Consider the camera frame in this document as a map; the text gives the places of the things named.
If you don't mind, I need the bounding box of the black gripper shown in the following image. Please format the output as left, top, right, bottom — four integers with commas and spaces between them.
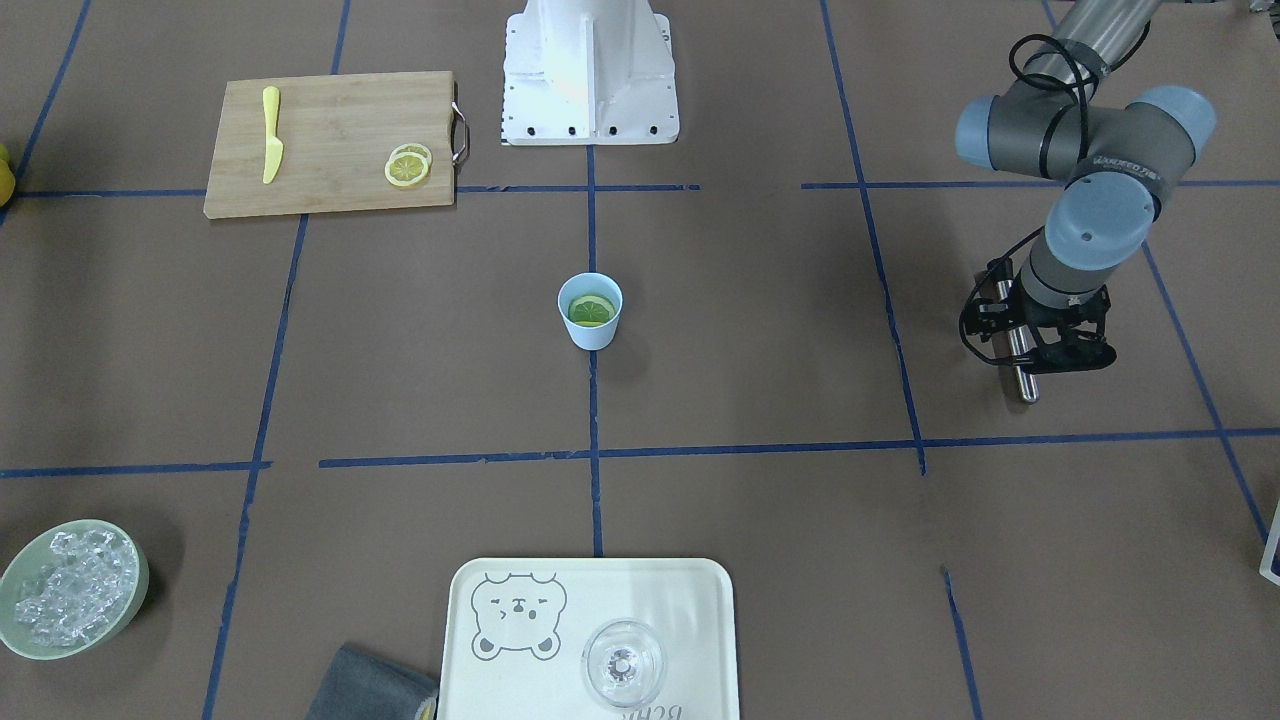
1012, 284, 1117, 374

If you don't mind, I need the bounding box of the steel muddler black tip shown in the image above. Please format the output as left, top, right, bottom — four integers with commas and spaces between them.
996, 279, 1041, 405

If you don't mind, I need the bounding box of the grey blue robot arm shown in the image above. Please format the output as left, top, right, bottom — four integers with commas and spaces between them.
955, 1, 1217, 375

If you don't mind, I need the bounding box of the light blue plastic cup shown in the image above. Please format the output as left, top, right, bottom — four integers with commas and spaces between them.
557, 272, 625, 351

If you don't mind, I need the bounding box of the lime slice in cup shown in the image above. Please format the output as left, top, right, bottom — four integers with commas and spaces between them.
566, 293, 617, 328

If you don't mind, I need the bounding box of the yellow lemon slice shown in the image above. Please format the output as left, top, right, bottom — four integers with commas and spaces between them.
384, 152, 433, 188

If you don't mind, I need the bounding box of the yellow lemon lower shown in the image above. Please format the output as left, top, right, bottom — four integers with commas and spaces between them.
0, 143, 17, 209

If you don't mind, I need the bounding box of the clear wine glass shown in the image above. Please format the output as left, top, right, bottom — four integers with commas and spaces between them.
581, 618, 668, 711

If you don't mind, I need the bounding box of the cream bear tray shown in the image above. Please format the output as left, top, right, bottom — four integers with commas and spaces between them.
435, 559, 741, 719

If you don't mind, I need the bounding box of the wooden cutting board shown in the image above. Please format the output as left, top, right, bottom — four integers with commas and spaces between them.
204, 70, 468, 220

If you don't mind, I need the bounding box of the grey folded cloth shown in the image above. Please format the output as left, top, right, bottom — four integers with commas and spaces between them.
305, 644, 439, 719

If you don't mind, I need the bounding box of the yellow plastic knife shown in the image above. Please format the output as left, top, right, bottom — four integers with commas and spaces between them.
261, 85, 284, 184

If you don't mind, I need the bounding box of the green bowl of ice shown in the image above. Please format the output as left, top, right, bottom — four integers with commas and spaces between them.
1, 519, 150, 661

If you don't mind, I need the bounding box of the white camera pillar base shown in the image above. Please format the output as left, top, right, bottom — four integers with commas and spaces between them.
500, 1, 681, 147

